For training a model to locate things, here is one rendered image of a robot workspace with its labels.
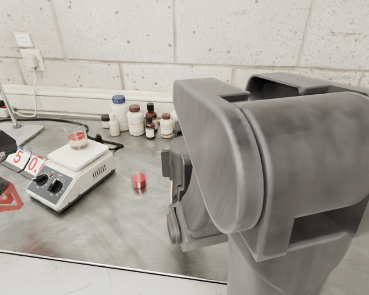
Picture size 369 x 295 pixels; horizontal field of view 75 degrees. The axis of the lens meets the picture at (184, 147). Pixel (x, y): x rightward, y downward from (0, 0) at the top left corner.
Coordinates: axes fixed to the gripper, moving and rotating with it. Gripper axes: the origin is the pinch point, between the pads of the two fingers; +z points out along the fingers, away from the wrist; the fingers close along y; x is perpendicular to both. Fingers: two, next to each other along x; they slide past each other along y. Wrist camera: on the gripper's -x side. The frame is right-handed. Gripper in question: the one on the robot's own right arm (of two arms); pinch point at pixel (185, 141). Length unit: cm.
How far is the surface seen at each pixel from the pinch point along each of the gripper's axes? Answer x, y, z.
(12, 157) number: 14, 54, 16
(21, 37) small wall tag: -16, 62, 55
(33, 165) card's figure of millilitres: 13.8, 45.4, 10.6
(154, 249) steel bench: 16.3, 7.0, -16.9
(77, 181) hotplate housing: 10.3, 27.2, -1.2
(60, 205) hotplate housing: 13.5, 30.3, -6.4
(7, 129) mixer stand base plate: 14, 68, 36
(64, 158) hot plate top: 7.1, 31.7, 4.2
